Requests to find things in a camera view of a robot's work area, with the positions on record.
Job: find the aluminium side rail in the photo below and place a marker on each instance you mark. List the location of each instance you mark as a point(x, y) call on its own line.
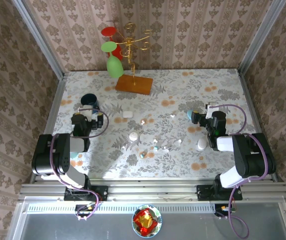
point(53, 107)
point(255, 112)

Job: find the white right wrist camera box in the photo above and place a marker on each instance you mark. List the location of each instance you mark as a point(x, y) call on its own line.
point(210, 110)

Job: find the grey metal panel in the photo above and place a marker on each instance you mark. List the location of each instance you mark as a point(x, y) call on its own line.
point(58, 227)

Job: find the dark blue enamel mug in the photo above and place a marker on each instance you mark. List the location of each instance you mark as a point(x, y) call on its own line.
point(89, 99)

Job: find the white square earbud case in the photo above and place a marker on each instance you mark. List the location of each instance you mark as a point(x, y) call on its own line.
point(127, 114)

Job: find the gold foil candy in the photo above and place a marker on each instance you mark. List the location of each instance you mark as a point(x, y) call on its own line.
point(145, 221)

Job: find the light blue earbud case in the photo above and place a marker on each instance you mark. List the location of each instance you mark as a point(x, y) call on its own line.
point(189, 115)

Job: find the red foil candy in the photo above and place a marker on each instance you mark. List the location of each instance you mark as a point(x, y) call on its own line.
point(139, 226)

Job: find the teal earbud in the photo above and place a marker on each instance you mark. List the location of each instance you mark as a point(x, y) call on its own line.
point(142, 155)
point(156, 149)

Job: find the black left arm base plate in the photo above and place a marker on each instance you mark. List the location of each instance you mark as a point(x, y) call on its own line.
point(101, 193)

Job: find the white oval earbud case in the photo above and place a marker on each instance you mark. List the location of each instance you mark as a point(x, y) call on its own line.
point(201, 144)

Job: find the floral patterned table cover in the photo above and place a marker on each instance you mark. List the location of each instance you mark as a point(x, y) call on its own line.
point(158, 170)

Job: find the long aluminium mounting rail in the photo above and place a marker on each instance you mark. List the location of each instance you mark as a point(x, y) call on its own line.
point(145, 191)

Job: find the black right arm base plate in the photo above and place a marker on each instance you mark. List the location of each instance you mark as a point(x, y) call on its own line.
point(204, 193)

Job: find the red plastic wine glass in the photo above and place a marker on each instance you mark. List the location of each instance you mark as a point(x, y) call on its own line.
point(108, 31)

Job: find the light blue round container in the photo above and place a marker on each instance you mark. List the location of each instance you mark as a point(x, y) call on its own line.
point(73, 155)

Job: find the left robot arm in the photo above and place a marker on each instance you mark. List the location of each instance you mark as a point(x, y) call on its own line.
point(45, 160)

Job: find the green plastic wine glass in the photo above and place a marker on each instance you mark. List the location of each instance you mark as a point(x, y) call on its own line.
point(114, 66)

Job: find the patterned ceramic bowl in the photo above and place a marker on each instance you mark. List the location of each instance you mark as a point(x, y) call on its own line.
point(159, 220)

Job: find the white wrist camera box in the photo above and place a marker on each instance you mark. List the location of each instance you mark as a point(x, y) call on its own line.
point(210, 110)
point(88, 113)

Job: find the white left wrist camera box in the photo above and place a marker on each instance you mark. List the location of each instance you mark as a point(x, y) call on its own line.
point(88, 113)

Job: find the white earbud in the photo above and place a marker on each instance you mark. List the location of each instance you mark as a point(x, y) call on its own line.
point(155, 141)
point(172, 115)
point(179, 141)
point(143, 121)
point(165, 150)

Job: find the aluminium frame post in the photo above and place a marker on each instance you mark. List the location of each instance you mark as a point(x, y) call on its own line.
point(40, 37)
point(259, 37)

